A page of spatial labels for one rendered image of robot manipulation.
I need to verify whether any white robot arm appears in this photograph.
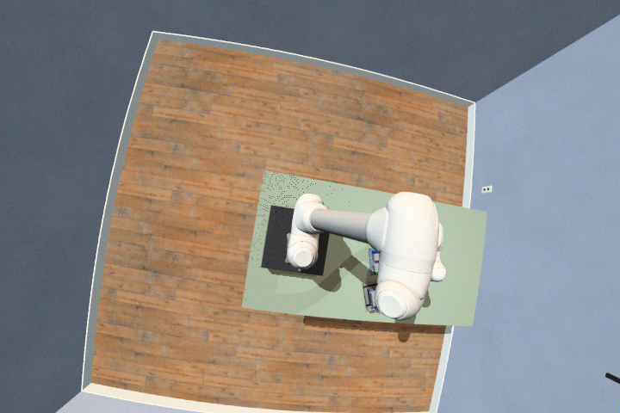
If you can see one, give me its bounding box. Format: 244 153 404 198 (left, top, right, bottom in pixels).
285 192 446 321

